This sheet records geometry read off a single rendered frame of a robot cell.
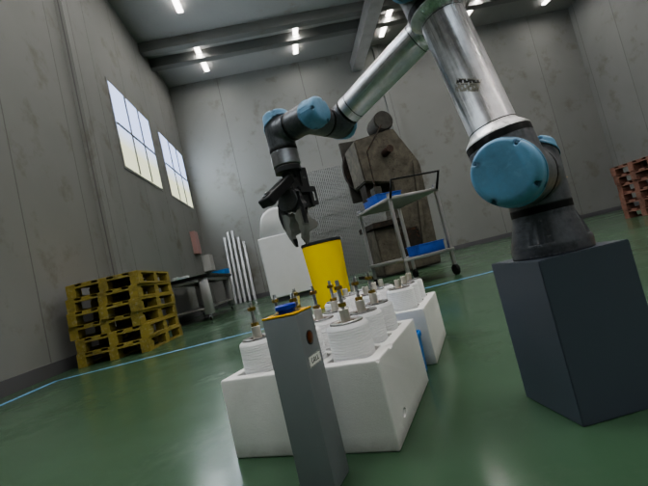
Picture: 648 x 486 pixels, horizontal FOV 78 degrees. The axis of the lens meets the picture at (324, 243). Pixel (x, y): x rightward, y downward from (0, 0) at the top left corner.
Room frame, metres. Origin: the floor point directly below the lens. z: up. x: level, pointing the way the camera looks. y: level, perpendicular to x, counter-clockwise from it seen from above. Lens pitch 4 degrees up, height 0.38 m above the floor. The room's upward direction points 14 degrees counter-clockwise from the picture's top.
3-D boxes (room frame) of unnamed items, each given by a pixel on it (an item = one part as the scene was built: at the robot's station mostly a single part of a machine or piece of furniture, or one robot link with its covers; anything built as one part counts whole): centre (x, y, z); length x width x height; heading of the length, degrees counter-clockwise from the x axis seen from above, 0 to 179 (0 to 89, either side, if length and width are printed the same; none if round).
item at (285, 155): (1.06, 0.05, 0.68); 0.08 x 0.08 x 0.05
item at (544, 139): (0.82, -0.45, 0.47); 0.13 x 0.12 x 0.14; 140
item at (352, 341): (0.90, -0.01, 0.16); 0.10 x 0.10 x 0.18
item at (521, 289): (0.82, -0.45, 0.15); 0.18 x 0.18 x 0.30; 4
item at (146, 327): (4.36, 2.25, 0.40); 1.08 x 0.74 x 0.79; 4
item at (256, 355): (0.99, 0.21, 0.16); 0.10 x 0.10 x 0.18
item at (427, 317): (1.54, -0.15, 0.09); 0.39 x 0.39 x 0.18; 69
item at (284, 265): (7.24, 0.69, 0.81); 0.86 x 0.70 x 1.63; 92
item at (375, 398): (1.05, 0.06, 0.09); 0.39 x 0.39 x 0.18; 68
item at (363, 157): (6.82, -1.14, 1.36); 1.42 x 1.23 x 2.72; 95
